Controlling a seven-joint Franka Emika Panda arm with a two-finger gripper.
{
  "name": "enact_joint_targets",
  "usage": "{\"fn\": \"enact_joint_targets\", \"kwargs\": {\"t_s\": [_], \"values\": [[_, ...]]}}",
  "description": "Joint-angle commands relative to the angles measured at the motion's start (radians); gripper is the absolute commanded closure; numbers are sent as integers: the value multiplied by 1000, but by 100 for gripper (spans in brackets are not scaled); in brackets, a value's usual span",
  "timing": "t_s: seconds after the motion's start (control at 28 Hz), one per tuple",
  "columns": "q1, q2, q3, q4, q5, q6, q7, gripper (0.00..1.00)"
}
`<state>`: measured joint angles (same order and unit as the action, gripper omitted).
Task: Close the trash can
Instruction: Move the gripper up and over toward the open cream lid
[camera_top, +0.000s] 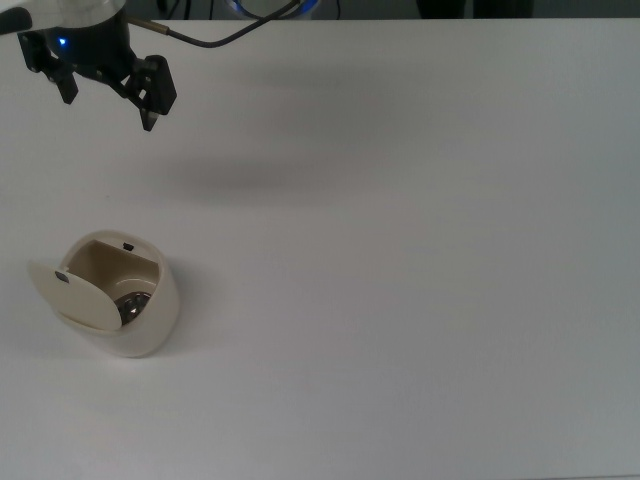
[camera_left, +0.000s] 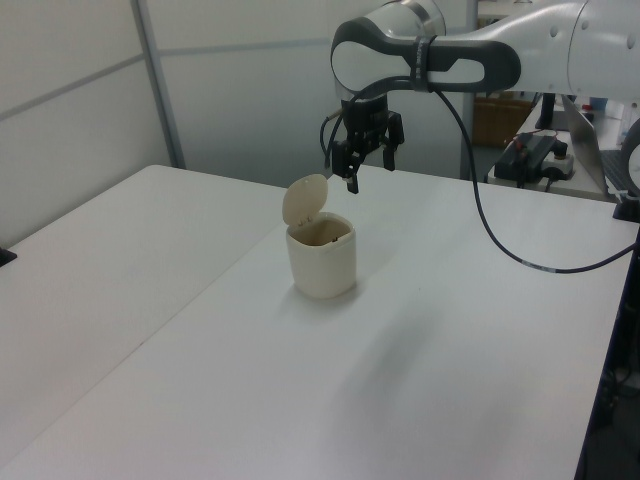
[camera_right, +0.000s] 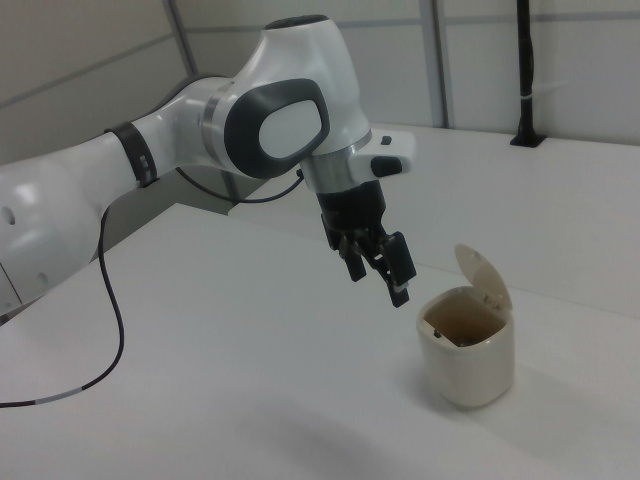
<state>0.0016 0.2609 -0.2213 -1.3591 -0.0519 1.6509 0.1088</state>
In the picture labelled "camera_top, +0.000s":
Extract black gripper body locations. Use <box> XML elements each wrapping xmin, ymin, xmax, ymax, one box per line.
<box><xmin>47</xmin><ymin>13</ymin><xmax>139</xmax><ymax>89</ymax></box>

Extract cream trash can lid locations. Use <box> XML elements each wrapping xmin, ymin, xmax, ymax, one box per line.
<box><xmin>26</xmin><ymin>259</ymin><xmax>124</xmax><ymax>334</ymax></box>

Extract small cream trash can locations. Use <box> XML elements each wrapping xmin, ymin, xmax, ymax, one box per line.
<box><xmin>58</xmin><ymin>229</ymin><xmax>180</xmax><ymax>360</ymax></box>

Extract silver metal object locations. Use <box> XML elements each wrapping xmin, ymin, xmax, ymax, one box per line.
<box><xmin>115</xmin><ymin>288</ymin><xmax>153</xmax><ymax>324</ymax></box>

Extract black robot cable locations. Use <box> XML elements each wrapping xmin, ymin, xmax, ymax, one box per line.
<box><xmin>127</xmin><ymin>0</ymin><xmax>306</xmax><ymax>50</ymax></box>

